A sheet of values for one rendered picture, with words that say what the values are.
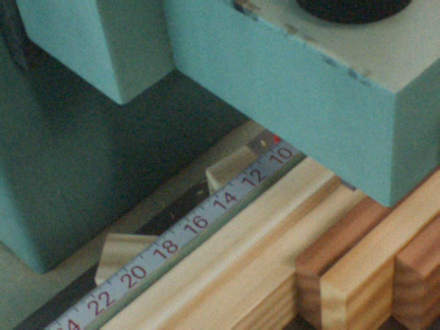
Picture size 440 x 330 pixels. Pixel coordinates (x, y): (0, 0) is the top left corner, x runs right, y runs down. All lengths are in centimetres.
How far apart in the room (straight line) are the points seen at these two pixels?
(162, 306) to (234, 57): 12
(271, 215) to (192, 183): 22
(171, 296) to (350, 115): 13
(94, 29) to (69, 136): 17
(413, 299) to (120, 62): 18
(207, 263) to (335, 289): 6
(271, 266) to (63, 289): 22
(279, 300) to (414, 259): 7
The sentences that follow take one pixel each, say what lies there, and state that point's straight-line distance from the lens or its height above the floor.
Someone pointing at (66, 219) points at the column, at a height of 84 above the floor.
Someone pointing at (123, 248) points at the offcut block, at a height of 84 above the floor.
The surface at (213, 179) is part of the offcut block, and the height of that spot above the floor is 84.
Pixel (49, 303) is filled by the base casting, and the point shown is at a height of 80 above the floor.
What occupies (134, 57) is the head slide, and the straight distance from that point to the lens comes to 44.
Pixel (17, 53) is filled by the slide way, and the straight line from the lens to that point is 51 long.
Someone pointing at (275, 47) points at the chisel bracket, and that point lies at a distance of 38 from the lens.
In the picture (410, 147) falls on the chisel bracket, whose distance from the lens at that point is 38.
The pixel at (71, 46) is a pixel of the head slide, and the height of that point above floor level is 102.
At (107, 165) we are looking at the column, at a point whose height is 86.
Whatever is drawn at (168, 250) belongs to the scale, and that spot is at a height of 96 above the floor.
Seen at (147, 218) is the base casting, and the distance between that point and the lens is 66.
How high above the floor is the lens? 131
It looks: 49 degrees down
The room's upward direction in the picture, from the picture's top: 9 degrees counter-clockwise
